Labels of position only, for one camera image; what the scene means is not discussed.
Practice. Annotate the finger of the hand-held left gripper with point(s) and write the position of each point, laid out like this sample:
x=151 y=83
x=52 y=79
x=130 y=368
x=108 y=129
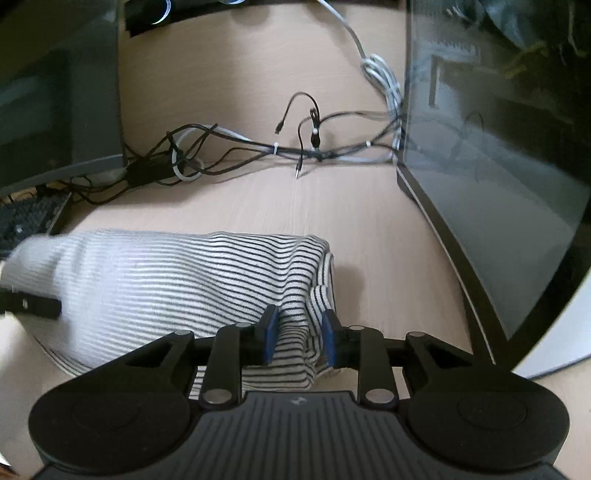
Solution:
x=37 y=304

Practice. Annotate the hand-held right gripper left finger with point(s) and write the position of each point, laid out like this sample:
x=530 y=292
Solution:
x=271 y=334

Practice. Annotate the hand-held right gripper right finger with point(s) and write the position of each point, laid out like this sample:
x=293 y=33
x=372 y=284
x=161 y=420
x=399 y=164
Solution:
x=330 y=337

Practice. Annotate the striped white garment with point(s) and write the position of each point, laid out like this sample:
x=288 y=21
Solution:
x=161 y=281

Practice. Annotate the black keyboard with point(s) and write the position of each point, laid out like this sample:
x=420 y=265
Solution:
x=27 y=221

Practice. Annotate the black power adapter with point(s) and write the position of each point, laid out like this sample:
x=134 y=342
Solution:
x=150 y=171

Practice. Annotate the flat dark computer monitor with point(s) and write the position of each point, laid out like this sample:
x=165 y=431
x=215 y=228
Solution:
x=55 y=87

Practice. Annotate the curved dark computer monitor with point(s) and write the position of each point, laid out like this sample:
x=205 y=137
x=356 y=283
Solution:
x=498 y=152

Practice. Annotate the black desk device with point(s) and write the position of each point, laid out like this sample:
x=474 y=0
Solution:
x=147 y=18

